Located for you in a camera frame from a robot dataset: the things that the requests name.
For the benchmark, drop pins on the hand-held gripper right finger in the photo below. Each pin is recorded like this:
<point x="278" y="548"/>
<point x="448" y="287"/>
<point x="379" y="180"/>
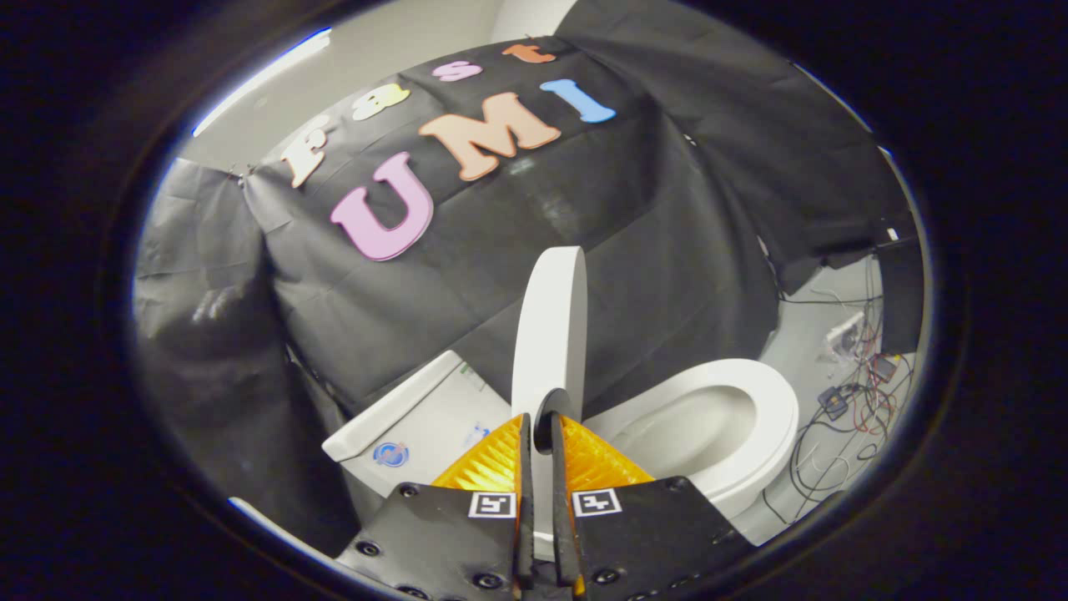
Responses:
<point x="561" y="517"/>

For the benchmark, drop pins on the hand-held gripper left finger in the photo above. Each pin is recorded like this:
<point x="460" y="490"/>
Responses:
<point x="525" y="517"/>

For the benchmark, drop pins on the white toilet lid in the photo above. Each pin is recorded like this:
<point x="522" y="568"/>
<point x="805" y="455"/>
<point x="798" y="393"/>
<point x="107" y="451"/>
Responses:
<point x="551" y="325"/>

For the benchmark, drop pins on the white toilet with tank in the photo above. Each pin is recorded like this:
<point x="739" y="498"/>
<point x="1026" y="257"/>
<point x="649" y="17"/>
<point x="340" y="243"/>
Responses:
<point x="434" y="417"/>

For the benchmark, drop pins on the white toilet seat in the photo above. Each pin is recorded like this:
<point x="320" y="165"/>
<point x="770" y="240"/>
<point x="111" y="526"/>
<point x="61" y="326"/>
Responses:
<point x="772" y="417"/>

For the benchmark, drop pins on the small black electronic module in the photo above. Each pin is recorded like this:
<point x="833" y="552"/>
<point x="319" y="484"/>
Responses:
<point x="834" y="401"/>

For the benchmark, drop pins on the black backdrop cloth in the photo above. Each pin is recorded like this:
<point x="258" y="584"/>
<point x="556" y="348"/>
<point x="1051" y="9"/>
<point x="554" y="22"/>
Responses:
<point x="634" y="217"/>

